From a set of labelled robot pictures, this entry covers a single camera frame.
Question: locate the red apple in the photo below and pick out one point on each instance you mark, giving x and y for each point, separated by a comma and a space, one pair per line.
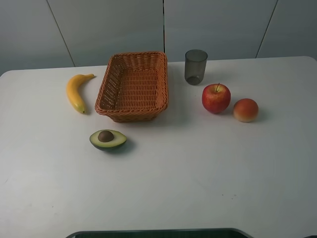
216, 98

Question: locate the yellow banana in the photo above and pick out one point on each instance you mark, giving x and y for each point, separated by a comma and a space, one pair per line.
72, 91

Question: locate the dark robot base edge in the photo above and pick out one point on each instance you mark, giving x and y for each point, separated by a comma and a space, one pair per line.
173, 233

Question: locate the grey translucent plastic cup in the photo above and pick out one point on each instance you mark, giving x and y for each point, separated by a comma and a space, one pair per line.
195, 65

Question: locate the woven orange wicker basket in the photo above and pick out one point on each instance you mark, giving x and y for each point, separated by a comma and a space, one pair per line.
134, 87

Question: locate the halved avocado with pit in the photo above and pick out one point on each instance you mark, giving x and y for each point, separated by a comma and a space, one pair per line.
107, 139

